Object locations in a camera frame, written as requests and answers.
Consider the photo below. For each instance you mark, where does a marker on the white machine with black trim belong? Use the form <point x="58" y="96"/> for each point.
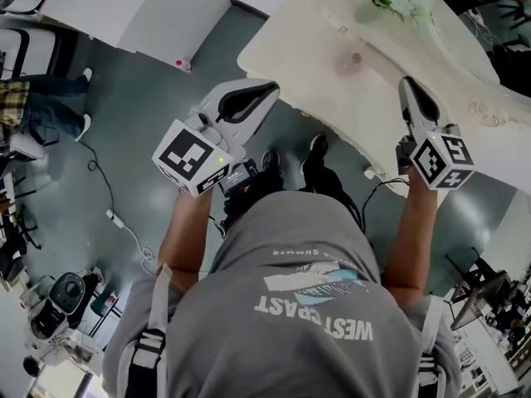
<point x="25" y="54"/>

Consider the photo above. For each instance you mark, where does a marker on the black metal stand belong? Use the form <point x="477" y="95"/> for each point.
<point x="477" y="288"/>

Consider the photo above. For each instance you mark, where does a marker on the teal box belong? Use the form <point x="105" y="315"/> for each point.
<point x="105" y="304"/>

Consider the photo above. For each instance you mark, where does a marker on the person's black trousers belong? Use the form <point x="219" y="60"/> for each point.
<point x="327" y="181"/>

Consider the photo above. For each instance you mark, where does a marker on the person's right forearm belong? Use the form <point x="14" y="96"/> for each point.
<point x="410" y="243"/>

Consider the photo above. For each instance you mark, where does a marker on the person's left black shoe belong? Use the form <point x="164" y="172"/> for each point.
<point x="270" y="160"/>

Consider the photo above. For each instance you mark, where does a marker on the black device with screen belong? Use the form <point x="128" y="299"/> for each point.
<point x="236" y="178"/>

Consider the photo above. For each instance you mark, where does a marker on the white and black appliance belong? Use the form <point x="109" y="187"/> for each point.
<point x="62" y="301"/>

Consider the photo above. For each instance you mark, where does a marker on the person's right black shoe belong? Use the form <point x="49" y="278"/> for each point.
<point x="318" y="144"/>

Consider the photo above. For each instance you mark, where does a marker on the white rounded seat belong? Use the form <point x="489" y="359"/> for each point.
<point x="27" y="145"/>

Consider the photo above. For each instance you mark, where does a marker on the white power adapter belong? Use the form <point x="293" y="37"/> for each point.
<point x="115" y="218"/>

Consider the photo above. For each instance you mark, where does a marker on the white floor button red cap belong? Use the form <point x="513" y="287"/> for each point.
<point x="181" y="65"/>

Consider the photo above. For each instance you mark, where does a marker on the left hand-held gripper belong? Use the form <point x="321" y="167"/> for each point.
<point x="182" y="156"/>

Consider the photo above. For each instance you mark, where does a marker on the grey printed t-shirt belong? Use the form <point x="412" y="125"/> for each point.
<point x="269" y="338"/>

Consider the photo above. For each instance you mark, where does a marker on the person's left forearm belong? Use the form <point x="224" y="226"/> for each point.
<point x="186" y="239"/>

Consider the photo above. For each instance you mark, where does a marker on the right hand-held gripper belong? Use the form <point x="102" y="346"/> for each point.
<point x="439" y="160"/>

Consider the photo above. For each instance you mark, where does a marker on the cream carved dressing table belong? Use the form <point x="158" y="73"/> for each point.
<point x="298" y="52"/>

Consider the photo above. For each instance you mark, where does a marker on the person's black shoe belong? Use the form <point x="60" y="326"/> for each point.
<point x="318" y="144"/>
<point x="270" y="160"/>

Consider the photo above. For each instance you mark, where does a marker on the white shelf cabinet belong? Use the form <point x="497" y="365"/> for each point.
<point x="95" y="11"/>

